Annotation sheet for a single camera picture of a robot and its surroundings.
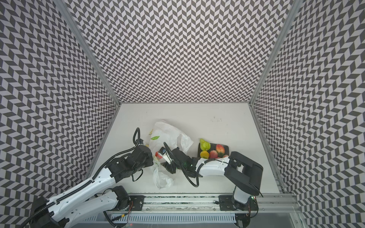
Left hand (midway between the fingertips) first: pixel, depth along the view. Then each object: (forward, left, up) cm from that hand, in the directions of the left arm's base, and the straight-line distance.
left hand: (151, 158), depth 79 cm
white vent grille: (-27, -9, -9) cm, 30 cm away
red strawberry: (+4, -36, -3) cm, 36 cm away
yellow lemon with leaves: (+5, -31, -6) cm, 32 cm away
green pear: (+10, -31, -3) cm, 32 cm away
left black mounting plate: (-20, +5, -8) cm, 22 cm away
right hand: (0, -8, -4) cm, 8 cm away
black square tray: (+10, -37, -6) cm, 38 cm away
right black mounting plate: (-21, -40, -9) cm, 47 cm away
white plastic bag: (+11, -7, +7) cm, 15 cm away
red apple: (+7, -41, -4) cm, 42 cm away
